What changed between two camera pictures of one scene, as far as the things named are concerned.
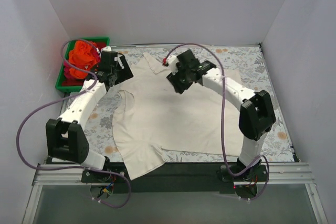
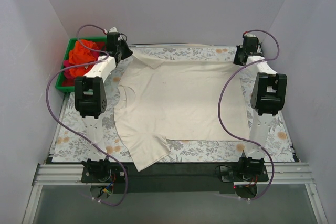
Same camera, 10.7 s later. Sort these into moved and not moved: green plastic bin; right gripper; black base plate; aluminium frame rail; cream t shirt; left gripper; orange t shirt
Moved: right gripper; left gripper; cream t shirt
Not moved: orange t shirt; aluminium frame rail; green plastic bin; black base plate
